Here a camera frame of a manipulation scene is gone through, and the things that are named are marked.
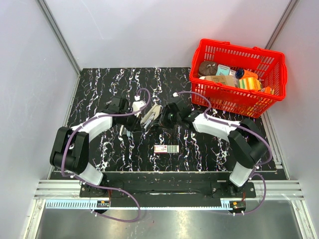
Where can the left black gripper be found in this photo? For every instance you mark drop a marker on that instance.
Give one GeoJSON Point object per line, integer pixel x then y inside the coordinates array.
{"type": "Point", "coordinates": [136, 125]}

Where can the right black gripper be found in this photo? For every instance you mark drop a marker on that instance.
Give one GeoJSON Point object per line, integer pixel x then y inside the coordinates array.
{"type": "Point", "coordinates": [162, 118]}

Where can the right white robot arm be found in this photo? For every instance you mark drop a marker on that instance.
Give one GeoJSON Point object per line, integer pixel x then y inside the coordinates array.
{"type": "Point", "coordinates": [245, 140]}

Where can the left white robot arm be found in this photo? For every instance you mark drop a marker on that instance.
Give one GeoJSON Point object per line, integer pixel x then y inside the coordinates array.
{"type": "Point", "coordinates": [70, 150]}

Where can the staple box with staples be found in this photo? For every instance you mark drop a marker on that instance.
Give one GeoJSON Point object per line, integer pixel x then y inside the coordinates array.
{"type": "Point", "coordinates": [166, 149]}

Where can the brown round object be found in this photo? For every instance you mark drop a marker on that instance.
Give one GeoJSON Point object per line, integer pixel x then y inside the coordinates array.
{"type": "Point", "coordinates": [207, 68]}

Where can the cardboard box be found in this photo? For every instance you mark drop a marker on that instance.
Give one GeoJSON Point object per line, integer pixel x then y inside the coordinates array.
{"type": "Point", "coordinates": [225, 80]}

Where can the teal small box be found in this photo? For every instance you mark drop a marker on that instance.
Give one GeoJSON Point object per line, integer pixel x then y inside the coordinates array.
{"type": "Point", "coordinates": [222, 70]}

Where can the orange bottle blue cap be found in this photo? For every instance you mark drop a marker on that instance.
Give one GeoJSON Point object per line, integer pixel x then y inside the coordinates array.
{"type": "Point", "coordinates": [242, 73]}

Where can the yellow green sponge pack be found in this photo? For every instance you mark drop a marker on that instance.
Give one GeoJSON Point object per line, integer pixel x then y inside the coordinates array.
{"type": "Point", "coordinates": [249, 83]}

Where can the red plastic basket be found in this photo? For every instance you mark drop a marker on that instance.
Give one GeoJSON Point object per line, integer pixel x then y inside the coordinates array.
{"type": "Point", "coordinates": [270, 66]}

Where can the orange small package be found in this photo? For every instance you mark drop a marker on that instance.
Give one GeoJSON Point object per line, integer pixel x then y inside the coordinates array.
{"type": "Point", "coordinates": [267, 90]}

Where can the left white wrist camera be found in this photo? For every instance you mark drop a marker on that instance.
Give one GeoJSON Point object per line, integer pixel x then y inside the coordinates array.
{"type": "Point", "coordinates": [137, 105]}

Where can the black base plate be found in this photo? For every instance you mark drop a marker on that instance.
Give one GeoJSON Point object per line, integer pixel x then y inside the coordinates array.
{"type": "Point", "coordinates": [179, 189]}

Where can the aluminium rail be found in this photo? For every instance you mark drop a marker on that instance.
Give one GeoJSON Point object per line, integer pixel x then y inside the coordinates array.
{"type": "Point", "coordinates": [66, 194]}

